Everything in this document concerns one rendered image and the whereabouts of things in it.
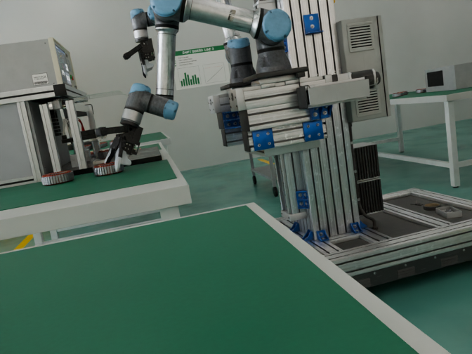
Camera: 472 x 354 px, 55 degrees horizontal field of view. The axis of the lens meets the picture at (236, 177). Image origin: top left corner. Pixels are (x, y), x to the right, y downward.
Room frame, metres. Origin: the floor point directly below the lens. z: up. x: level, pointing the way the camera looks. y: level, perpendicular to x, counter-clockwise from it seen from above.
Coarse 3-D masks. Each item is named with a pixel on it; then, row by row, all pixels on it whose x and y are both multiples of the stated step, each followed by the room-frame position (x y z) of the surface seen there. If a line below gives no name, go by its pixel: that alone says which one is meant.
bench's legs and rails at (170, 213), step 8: (168, 208) 1.18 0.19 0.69; (176, 208) 1.18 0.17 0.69; (168, 216) 1.17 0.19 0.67; (176, 216) 1.18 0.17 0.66; (136, 224) 3.19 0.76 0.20; (40, 232) 3.08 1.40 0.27; (88, 232) 3.16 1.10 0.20; (96, 232) 3.14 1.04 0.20; (40, 240) 3.07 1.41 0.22; (48, 240) 3.12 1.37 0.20; (56, 240) 3.10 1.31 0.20
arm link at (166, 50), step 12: (156, 24) 1.90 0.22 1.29; (168, 24) 1.88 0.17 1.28; (168, 36) 1.89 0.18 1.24; (168, 48) 1.89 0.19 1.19; (168, 60) 1.89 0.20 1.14; (156, 72) 1.92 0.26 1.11; (168, 72) 1.89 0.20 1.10; (156, 84) 1.91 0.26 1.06; (168, 84) 1.89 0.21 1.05; (168, 96) 1.89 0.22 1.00
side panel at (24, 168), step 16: (0, 112) 1.81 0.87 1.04; (16, 112) 1.82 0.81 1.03; (0, 128) 1.80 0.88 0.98; (16, 128) 1.81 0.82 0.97; (0, 144) 1.80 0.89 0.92; (16, 144) 1.81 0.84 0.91; (32, 144) 1.81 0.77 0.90; (0, 160) 1.80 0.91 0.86; (16, 160) 1.81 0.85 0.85; (32, 160) 1.81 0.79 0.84; (0, 176) 1.80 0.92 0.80; (16, 176) 1.81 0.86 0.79; (32, 176) 1.81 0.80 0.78
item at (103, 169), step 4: (100, 164) 1.72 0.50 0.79; (104, 164) 1.73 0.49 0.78; (108, 164) 1.73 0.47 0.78; (112, 164) 1.66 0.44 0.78; (96, 168) 1.65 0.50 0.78; (100, 168) 1.65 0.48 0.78; (104, 168) 1.64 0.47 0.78; (108, 168) 1.65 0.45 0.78; (112, 168) 1.65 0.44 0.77; (120, 168) 1.67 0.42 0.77; (96, 172) 1.66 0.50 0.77; (100, 172) 1.65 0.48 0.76; (104, 172) 1.64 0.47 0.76; (108, 172) 1.65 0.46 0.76; (112, 172) 1.66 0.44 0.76; (116, 172) 1.66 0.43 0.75
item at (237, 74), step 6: (234, 66) 2.42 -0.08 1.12; (240, 66) 2.40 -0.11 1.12; (246, 66) 2.40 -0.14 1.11; (252, 66) 2.43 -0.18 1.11; (234, 72) 2.41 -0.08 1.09; (240, 72) 2.39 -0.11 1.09; (246, 72) 2.39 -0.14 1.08; (252, 72) 2.41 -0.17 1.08; (234, 78) 2.41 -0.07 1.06; (240, 78) 2.38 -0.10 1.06
